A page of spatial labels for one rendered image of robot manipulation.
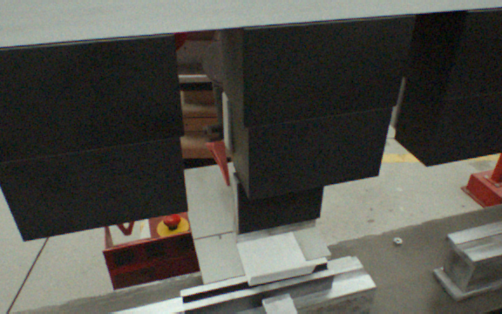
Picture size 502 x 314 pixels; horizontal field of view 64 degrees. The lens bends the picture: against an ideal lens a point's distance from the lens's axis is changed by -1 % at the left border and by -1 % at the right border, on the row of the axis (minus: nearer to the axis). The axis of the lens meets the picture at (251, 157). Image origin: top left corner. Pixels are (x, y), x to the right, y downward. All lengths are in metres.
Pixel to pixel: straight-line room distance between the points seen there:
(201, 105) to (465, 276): 0.82
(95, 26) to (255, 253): 0.38
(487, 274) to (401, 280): 0.13
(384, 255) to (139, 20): 0.61
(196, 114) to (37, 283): 1.18
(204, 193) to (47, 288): 1.42
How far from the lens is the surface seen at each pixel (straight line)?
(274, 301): 0.52
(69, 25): 0.30
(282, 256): 0.57
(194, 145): 1.21
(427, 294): 0.75
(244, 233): 0.46
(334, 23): 0.34
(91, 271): 2.01
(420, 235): 0.84
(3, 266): 2.21
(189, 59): 1.11
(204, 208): 0.65
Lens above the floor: 1.42
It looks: 33 degrees down
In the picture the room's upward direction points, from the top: straight up
